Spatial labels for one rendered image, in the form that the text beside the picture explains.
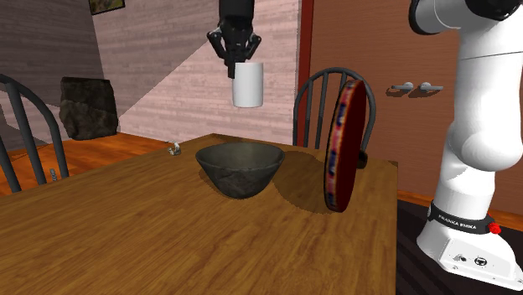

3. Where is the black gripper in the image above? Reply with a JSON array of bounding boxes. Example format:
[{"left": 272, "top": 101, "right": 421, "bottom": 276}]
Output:
[{"left": 206, "top": 0, "right": 263, "bottom": 80}]

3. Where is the white cup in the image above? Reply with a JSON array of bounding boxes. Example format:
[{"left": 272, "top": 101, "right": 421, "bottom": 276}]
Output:
[{"left": 231, "top": 61, "right": 265, "bottom": 109}]

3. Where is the dark grey spindle chair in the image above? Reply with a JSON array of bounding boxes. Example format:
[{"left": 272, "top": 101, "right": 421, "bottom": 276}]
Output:
[
  {"left": 0, "top": 73, "right": 70, "bottom": 194},
  {"left": 292, "top": 66, "right": 377, "bottom": 170}
]

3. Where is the dark grey bowl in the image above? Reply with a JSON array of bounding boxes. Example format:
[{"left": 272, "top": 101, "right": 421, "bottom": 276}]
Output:
[{"left": 194, "top": 141, "right": 287, "bottom": 201}]

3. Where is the red round patterned plate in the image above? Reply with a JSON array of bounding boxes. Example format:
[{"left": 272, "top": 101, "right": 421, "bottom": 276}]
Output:
[{"left": 323, "top": 79, "right": 368, "bottom": 214}]

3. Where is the dark rough block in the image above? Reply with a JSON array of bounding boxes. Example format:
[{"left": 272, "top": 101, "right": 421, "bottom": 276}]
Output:
[{"left": 58, "top": 75, "right": 120, "bottom": 142}]

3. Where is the wooden table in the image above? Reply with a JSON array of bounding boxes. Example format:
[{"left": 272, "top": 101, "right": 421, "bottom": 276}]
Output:
[{"left": 0, "top": 132, "right": 400, "bottom": 295}]

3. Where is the dark robot stand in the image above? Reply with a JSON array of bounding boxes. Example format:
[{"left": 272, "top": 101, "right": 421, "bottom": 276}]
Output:
[{"left": 394, "top": 199, "right": 523, "bottom": 295}]

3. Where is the framed wall picture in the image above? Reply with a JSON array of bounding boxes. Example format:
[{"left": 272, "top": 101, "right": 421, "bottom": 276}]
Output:
[{"left": 88, "top": 0, "right": 127, "bottom": 17}]

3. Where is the brown door with handles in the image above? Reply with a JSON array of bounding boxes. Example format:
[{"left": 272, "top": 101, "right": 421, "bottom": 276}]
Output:
[{"left": 297, "top": 0, "right": 465, "bottom": 221}]

